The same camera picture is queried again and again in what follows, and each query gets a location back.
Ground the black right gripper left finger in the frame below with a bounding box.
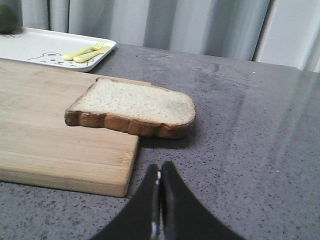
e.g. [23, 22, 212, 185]
[93, 164, 160, 240]

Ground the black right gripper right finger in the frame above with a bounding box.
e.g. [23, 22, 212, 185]
[161, 161, 243, 240]

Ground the white bread slice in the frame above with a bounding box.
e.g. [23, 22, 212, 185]
[64, 78, 196, 139]

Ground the white bear-print tray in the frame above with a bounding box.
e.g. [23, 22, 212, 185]
[0, 27, 117, 73]

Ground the wooden cutting board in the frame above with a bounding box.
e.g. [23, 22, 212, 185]
[0, 60, 139, 197]

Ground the yellow plastic knife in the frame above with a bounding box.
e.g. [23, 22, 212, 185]
[73, 46, 111, 63]

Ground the yellow plastic fork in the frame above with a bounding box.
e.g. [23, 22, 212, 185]
[62, 42, 105, 61]

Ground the grey curtain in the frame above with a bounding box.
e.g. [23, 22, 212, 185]
[4, 0, 320, 72]

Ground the green lime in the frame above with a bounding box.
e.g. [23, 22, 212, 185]
[0, 4, 19, 34]

